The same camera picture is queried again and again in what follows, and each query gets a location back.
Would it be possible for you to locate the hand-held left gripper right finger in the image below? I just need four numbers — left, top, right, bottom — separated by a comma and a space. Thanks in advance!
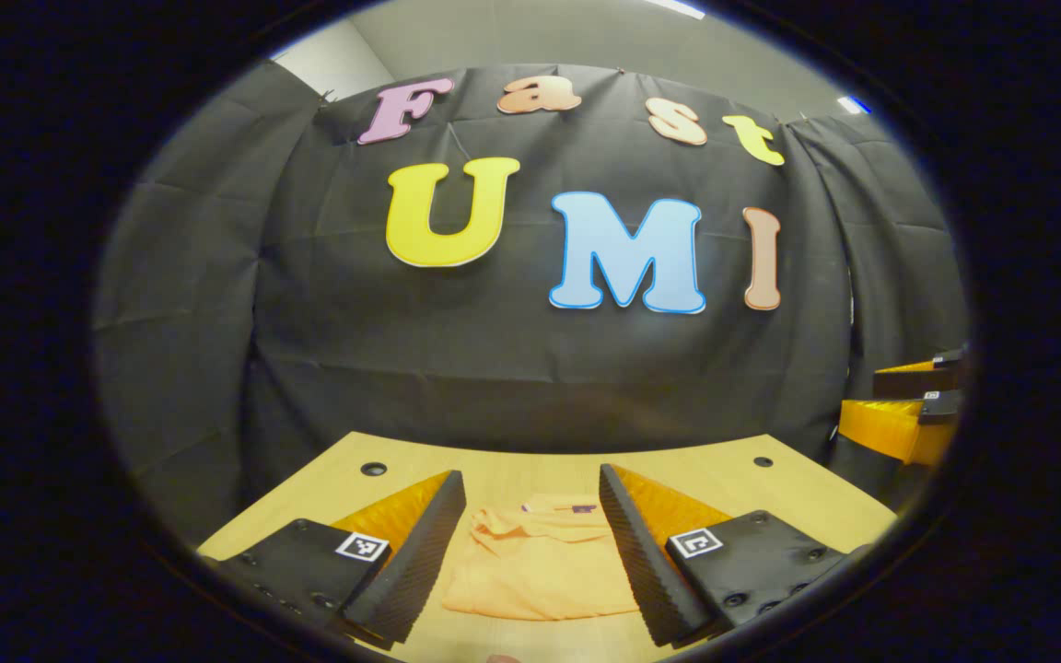
598, 463, 854, 647

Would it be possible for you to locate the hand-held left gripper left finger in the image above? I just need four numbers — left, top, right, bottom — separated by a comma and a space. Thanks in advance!
204, 470, 467, 646

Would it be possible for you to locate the black backdrop cloth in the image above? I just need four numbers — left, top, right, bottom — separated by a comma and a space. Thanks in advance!
93, 60, 969, 544

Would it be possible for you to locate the orange T-shirt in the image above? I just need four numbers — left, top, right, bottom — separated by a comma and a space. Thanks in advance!
441, 494, 642, 622

